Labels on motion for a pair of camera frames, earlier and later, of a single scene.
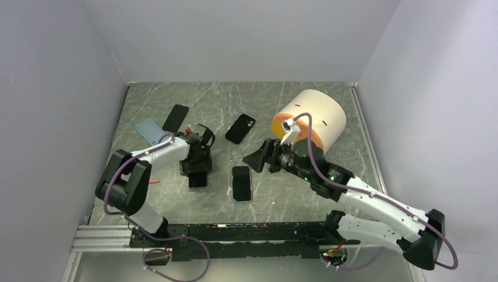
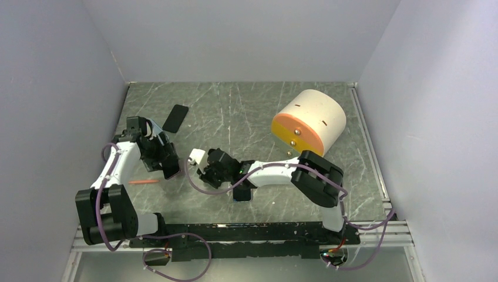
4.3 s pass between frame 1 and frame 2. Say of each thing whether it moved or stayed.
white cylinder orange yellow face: stayed
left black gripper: moved
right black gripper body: moved
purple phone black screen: moved
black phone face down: stayed
